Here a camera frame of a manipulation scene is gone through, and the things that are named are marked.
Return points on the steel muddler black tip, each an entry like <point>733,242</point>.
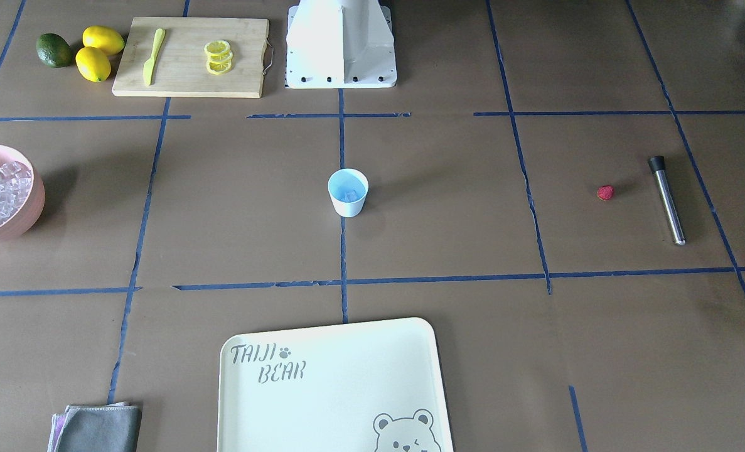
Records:
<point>658,170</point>

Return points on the light blue cup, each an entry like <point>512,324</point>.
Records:
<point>348,189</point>

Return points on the pink bowl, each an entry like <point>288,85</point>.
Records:
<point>32,209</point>

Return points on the green avocado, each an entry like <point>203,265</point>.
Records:
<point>53,51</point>

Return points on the yellow lemon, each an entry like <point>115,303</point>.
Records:
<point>93,64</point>
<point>108,40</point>

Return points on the yellow plastic knife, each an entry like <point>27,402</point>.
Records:
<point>149,64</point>

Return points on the wooden cutting board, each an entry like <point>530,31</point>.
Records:
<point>180,69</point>

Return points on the lemon slices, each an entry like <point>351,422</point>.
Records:
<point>219,57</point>

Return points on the folded grey cloth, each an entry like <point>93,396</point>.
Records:
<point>112,427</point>

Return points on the cream bear tray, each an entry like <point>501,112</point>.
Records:
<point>369,386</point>

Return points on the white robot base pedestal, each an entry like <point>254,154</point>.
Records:
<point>340,45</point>

